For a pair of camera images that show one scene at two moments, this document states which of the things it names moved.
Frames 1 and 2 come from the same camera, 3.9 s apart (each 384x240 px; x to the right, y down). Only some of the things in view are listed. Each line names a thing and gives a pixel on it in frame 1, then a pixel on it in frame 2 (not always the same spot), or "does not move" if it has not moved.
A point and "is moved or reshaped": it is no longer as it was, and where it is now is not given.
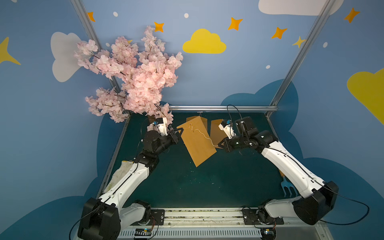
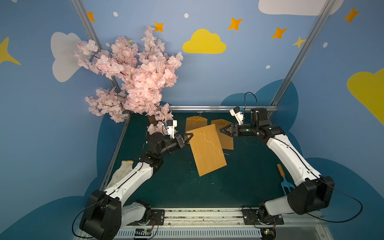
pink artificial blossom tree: (143, 74) does not move
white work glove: (124, 167) does not move
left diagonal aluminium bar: (84, 14) does not move
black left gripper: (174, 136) to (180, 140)
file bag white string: (204, 136) is moved or reshaped
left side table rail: (112, 161) does not move
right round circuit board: (268, 233) does not move
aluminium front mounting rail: (221, 223) does not move
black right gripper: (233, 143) to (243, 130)
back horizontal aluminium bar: (219, 108) does not move
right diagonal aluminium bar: (300, 57) does not move
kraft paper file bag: (197, 140) is moved or reshaped
